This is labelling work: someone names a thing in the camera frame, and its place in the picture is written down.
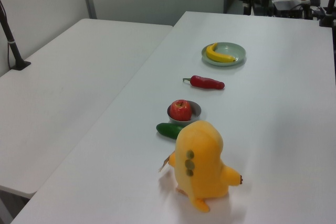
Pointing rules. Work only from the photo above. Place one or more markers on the white adjacent table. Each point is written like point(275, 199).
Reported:
point(65, 90)

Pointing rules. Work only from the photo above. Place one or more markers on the yellow plush toy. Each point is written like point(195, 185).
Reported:
point(199, 155)

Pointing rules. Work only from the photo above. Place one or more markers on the red chili pepper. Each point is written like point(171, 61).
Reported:
point(204, 82)

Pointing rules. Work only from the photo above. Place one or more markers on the small grey bowl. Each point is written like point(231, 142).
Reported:
point(197, 110)

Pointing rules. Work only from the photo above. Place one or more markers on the yellow banana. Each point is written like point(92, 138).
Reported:
point(218, 56)

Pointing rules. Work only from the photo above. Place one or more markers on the black table clamp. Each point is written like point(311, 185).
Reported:
point(329, 6)

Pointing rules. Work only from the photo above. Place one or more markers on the plush toy paper tag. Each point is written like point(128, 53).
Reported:
point(165, 161)

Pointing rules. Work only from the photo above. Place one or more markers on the black electronics box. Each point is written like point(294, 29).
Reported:
point(286, 7)

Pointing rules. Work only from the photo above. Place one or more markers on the red apple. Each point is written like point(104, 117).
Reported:
point(179, 111)

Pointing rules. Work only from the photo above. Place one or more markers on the black camera stand pole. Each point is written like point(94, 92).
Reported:
point(13, 47)

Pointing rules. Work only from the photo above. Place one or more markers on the green cucumber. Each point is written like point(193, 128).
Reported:
point(168, 130)

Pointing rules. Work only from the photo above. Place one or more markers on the pale green plate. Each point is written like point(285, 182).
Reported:
point(232, 49)

